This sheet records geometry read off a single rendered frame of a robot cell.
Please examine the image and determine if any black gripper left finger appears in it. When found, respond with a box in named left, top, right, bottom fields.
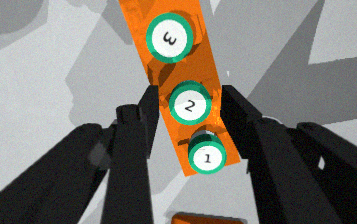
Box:
left=0, top=85, right=159, bottom=224

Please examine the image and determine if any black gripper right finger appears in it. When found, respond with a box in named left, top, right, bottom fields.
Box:
left=220, top=85, right=357, bottom=224

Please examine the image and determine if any orange handheld multimeter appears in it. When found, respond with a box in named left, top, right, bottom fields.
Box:
left=171, top=214, right=244, bottom=224

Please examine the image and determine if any green screw cap with white top numbered 1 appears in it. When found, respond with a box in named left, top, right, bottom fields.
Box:
left=188, top=134, right=227, bottom=174

